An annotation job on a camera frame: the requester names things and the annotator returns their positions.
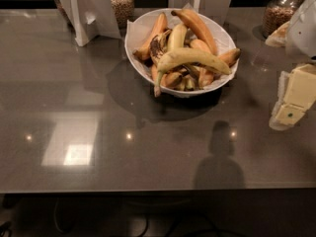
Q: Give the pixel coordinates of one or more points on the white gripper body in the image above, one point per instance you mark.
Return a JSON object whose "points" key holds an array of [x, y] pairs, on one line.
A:
{"points": [[303, 34]]}

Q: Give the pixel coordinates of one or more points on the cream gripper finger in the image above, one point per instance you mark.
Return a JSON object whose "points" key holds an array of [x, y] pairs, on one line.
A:
{"points": [[288, 109]]}

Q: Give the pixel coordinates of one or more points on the yellow-green banana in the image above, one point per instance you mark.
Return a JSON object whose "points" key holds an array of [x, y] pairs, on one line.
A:
{"points": [[184, 55]]}

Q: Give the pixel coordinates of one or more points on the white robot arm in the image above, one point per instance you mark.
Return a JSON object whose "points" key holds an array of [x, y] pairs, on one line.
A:
{"points": [[301, 35]]}

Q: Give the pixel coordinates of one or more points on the orange banana at right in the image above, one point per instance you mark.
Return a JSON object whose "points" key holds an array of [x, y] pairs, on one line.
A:
{"points": [[231, 56]]}

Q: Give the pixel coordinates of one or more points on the long orange banana at back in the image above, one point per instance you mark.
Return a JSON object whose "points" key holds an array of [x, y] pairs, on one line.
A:
{"points": [[195, 23]]}

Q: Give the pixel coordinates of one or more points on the yellow banana in middle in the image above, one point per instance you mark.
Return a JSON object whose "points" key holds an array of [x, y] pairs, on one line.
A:
{"points": [[177, 37]]}

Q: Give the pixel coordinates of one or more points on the spotted brown banana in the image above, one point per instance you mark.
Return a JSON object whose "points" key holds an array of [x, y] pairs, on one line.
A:
{"points": [[158, 46]]}

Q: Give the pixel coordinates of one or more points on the orange banana at left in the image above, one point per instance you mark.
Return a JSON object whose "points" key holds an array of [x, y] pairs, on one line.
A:
{"points": [[160, 25]]}

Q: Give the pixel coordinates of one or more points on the white bowl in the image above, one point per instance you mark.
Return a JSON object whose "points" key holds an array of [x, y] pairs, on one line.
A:
{"points": [[187, 80]]}

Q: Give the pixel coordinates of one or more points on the glass jar of grains right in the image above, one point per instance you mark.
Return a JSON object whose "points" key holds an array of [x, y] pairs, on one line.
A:
{"points": [[278, 12]]}

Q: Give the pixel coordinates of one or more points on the glass jar of grains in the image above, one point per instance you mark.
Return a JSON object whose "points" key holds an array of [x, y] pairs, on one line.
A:
{"points": [[123, 11], [278, 12]]}

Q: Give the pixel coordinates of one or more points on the glass jar of grains left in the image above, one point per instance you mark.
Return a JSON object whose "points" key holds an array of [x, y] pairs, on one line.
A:
{"points": [[123, 11]]}

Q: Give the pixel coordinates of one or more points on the white paper bag left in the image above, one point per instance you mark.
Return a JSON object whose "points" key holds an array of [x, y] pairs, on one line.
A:
{"points": [[91, 18]]}

